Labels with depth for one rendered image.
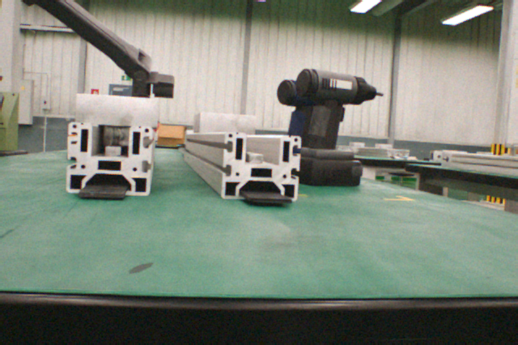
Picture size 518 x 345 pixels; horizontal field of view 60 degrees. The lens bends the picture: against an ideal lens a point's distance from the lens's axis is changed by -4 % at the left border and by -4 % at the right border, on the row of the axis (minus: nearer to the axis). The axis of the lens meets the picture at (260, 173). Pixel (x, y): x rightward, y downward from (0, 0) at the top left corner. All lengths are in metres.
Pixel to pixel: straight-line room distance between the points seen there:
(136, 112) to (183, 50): 11.87
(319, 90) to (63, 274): 0.68
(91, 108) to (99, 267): 0.41
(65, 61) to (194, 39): 3.38
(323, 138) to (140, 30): 11.88
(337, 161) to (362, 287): 0.63
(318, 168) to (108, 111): 0.40
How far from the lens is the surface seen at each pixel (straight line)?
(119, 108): 0.65
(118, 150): 0.62
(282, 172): 0.60
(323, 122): 0.89
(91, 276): 0.26
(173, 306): 0.23
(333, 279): 0.27
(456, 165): 2.58
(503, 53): 9.42
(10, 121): 1.61
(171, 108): 12.33
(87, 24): 1.30
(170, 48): 12.54
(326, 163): 0.87
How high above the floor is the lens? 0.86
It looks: 4 degrees down
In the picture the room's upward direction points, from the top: 4 degrees clockwise
